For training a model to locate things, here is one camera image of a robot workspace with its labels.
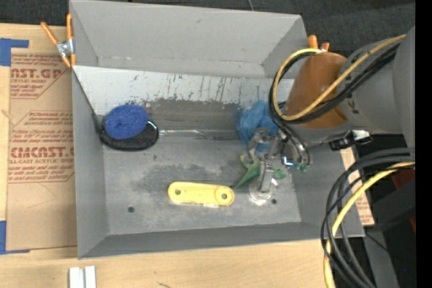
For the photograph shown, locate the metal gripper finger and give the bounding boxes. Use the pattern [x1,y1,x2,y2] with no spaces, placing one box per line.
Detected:
[248,127,271,156]
[257,161,278,194]

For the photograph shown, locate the green toy dinosaur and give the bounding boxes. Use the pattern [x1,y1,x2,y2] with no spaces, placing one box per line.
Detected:
[232,152,288,190]

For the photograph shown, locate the blue crumpled cloth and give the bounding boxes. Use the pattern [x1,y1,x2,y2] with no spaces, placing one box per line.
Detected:
[235,99,280,148]

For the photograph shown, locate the clear round glass piece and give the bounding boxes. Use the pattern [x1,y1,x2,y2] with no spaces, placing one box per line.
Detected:
[248,183,275,207]

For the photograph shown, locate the yellow flat bar two holes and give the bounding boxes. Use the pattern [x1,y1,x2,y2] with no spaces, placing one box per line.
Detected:
[167,181,236,207]

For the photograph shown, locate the grey metal bin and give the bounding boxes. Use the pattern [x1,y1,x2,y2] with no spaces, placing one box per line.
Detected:
[68,0,366,260]

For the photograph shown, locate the black mesh oval strainer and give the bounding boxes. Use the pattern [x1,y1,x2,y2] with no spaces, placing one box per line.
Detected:
[99,119,159,151]

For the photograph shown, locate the blue round sponge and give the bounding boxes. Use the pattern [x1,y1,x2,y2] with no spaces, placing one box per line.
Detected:
[103,105,150,140]

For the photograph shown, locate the brown cardboard board red print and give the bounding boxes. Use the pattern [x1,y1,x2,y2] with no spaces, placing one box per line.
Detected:
[0,22,376,256]

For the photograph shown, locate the black cylinder on white bracket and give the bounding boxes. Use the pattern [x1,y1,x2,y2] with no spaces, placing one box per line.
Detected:
[329,129,374,151]

